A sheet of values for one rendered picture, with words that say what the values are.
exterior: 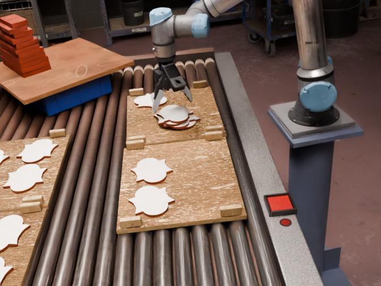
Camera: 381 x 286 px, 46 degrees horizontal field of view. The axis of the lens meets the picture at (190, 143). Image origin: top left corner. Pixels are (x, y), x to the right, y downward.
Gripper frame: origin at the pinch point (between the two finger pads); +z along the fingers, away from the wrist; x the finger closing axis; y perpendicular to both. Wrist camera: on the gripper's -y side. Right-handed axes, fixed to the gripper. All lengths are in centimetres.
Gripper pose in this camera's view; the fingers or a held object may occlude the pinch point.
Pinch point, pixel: (173, 108)
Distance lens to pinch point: 164.2
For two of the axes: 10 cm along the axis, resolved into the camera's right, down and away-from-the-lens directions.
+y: -4.3, -4.4, 7.8
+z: 0.9, 8.5, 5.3
